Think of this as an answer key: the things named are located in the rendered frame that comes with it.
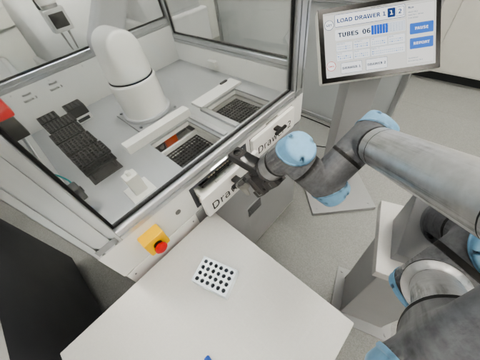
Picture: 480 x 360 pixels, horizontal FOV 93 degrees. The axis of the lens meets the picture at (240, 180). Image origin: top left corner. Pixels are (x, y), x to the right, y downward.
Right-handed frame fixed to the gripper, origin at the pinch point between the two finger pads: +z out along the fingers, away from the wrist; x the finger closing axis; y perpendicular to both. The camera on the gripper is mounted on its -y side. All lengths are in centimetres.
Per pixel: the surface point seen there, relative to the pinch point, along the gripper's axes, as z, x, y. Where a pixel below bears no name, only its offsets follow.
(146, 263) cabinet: 18.4, -40.0, -0.3
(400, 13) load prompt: -23, 99, -8
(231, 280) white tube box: 0.4, -24.5, 20.7
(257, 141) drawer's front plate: 6.0, 19.7, -7.0
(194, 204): 12.2, -15.0, -4.7
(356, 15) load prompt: -16, 87, -20
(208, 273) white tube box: 4.4, -27.9, 15.0
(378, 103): 48, 163, 32
